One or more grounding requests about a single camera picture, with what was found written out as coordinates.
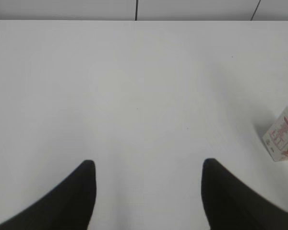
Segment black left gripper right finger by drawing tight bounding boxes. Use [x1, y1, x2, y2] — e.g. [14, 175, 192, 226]
[201, 158, 288, 230]

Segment white strawberry yogurt bottle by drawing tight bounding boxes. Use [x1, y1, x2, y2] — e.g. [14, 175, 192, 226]
[263, 106, 288, 161]

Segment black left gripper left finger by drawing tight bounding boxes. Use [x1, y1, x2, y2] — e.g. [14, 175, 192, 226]
[0, 160, 96, 230]

